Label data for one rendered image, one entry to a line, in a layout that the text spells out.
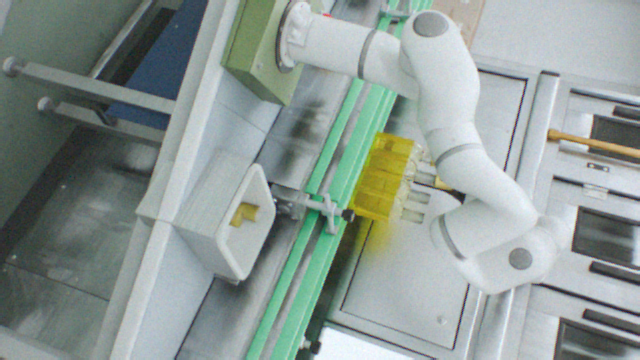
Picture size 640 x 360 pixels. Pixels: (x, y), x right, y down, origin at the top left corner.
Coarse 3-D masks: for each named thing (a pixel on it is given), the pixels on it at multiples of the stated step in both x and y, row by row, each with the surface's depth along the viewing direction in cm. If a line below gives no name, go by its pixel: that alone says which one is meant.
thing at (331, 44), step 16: (288, 16) 99; (304, 16) 99; (320, 16) 101; (288, 32) 100; (304, 32) 99; (320, 32) 99; (336, 32) 98; (352, 32) 98; (368, 32) 98; (288, 48) 102; (304, 48) 100; (320, 48) 99; (336, 48) 98; (352, 48) 97; (288, 64) 105; (320, 64) 102; (336, 64) 100; (352, 64) 98
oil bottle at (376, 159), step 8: (368, 152) 135; (376, 152) 135; (384, 152) 135; (368, 160) 134; (376, 160) 134; (384, 160) 134; (392, 160) 133; (400, 160) 133; (408, 160) 133; (376, 168) 133; (384, 168) 132; (392, 168) 132; (400, 168) 132; (408, 168) 132; (416, 168) 133; (408, 176) 131
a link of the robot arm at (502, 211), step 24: (456, 168) 85; (480, 168) 83; (480, 192) 83; (504, 192) 82; (456, 216) 88; (480, 216) 86; (504, 216) 83; (528, 216) 83; (456, 240) 88; (480, 240) 86; (504, 240) 86
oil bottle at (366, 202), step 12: (360, 192) 129; (372, 192) 129; (348, 204) 129; (360, 204) 128; (372, 204) 127; (384, 204) 127; (396, 204) 127; (372, 216) 130; (384, 216) 127; (396, 216) 126
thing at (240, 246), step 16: (256, 176) 104; (240, 192) 96; (256, 192) 110; (272, 208) 115; (224, 224) 93; (256, 224) 116; (224, 240) 113; (240, 240) 114; (256, 240) 114; (240, 256) 113; (256, 256) 113; (240, 272) 107
